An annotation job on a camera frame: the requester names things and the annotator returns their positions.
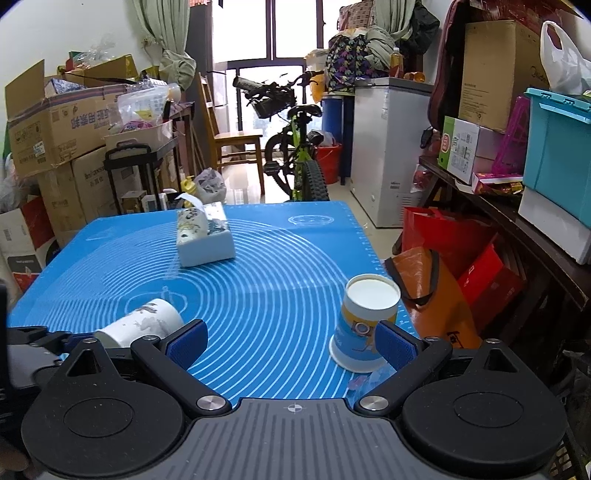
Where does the white patterned paper cup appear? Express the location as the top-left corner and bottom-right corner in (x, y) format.
(93, 299), (184, 348)

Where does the yellow blue paper cup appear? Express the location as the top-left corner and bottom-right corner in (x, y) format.
(329, 274), (401, 374)

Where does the orange shopping bag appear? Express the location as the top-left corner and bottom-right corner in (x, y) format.
(385, 247), (482, 349)

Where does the blue silicone baking mat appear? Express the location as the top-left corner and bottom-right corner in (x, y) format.
(8, 201), (383, 402)

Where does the red white cardboard box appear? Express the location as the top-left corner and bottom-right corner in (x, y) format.
(1, 196), (61, 293)

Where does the white tissue box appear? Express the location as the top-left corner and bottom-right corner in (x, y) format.
(176, 193), (235, 268)

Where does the lower brown cardboard box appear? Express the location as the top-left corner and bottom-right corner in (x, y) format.
(35, 147), (117, 248)

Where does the black utility cart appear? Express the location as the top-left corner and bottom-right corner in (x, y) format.
(103, 138), (182, 216)

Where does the large top cardboard box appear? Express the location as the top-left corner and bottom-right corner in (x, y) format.
(5, 61), (127, 177)

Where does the red plastic bucket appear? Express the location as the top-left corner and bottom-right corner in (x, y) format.
(317, 144), (342, 185)

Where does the green white product box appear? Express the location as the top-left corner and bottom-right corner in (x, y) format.
(438, 116), (504, 185)

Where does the wooden chair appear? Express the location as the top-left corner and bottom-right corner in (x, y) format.
(195, 73), (266, 196)

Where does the green black bicycle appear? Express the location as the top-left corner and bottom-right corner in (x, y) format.
(232, 71), (329, 202)

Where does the white chest freezer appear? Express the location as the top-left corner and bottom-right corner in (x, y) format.
(351, 77), (433, 228)

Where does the teal plastic storage bin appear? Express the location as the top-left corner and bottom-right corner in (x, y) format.
(524, 88), (591, 226)

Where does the tall brown cardboard box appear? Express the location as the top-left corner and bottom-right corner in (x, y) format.
(459, 20), (549, 133)

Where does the white plastic bag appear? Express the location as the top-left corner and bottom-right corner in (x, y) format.
(540, 21), (590, 96)

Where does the green curtain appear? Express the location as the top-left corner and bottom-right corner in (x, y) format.
(133, 0), (197, 91)

